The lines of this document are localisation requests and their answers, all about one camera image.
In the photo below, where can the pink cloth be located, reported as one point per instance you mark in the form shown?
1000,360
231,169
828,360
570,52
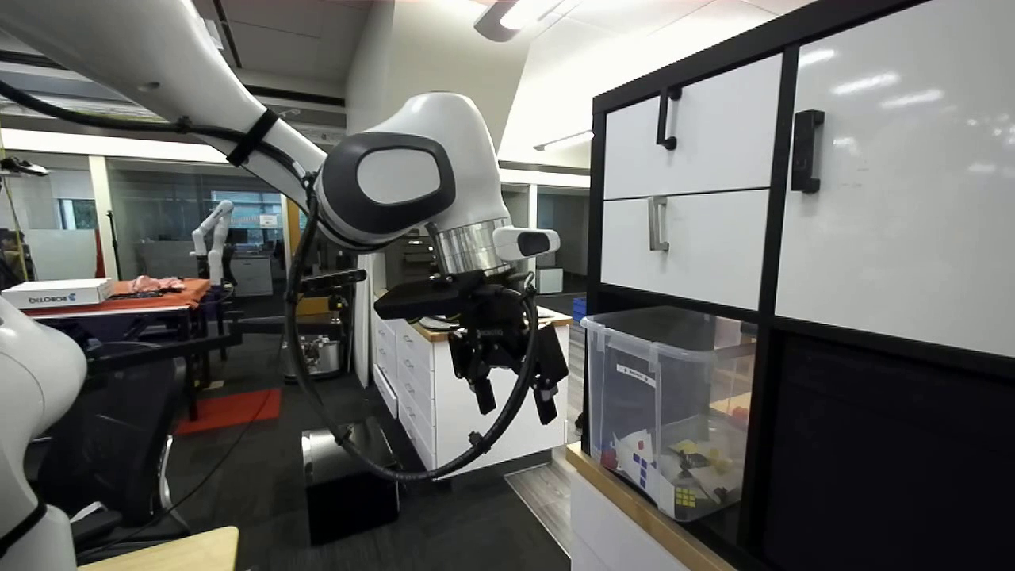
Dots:
157,283

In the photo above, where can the yellow block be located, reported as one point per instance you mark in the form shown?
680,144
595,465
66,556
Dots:
687,446

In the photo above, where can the black and silver floor box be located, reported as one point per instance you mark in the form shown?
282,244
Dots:
349,492

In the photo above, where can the large white cabinet door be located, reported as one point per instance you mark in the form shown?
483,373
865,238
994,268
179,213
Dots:
912,198

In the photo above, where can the table with orange cloth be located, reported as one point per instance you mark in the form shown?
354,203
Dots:
158,301

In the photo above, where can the white drawer cabinet wood top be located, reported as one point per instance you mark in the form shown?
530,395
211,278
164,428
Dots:
444,396

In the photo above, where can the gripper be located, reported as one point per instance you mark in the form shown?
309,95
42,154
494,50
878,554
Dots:
498,325

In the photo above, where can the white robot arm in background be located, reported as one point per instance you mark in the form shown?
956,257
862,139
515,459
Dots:
214,238

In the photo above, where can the camera on tripod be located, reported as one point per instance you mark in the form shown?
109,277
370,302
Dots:
20,166

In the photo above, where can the white card with blue squares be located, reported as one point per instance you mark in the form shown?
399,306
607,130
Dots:
637,460

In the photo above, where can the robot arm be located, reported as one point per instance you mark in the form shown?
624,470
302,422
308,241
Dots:
166,63

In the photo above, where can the blue bin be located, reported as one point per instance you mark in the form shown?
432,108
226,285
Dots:
579,309

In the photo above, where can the camera on mount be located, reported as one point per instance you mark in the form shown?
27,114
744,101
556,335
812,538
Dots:
333,280

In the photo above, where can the small puzzle cube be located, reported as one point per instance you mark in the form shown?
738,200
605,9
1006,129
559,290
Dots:
685,497

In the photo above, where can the light wood board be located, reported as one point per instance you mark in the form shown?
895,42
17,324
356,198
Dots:
174,551

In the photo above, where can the black cabinet with white fronts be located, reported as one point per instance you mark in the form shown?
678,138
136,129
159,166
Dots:
872,412

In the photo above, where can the clear storage box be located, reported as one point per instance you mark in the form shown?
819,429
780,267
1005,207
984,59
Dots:
634,396

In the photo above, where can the red floor mat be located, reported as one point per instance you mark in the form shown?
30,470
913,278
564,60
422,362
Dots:
230,408

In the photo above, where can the black office chair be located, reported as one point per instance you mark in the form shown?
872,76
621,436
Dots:
119,444

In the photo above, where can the flat white cardboard box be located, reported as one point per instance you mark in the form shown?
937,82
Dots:
55,293

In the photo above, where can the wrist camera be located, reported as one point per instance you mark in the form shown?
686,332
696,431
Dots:
416,299

